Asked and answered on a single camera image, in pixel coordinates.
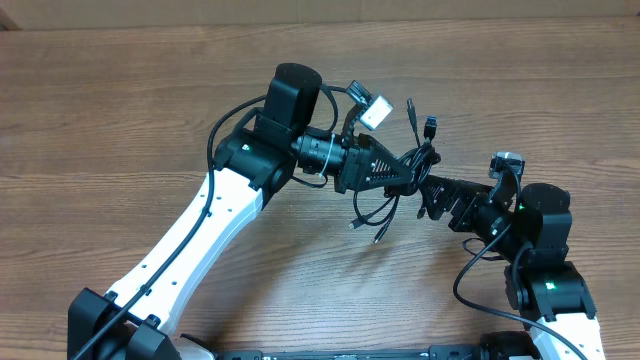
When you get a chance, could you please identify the black USB cables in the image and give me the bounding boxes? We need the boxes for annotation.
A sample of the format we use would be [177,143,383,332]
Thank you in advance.
[348,97,442,245]

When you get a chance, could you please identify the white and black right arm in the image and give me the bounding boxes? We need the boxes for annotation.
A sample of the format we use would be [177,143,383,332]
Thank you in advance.
[419,170,605,359]

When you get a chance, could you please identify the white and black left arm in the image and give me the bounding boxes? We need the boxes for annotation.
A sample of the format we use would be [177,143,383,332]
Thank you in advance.
[67,63,414,359]

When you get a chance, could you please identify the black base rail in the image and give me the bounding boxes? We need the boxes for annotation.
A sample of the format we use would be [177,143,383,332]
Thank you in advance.
[215,344,499,360]

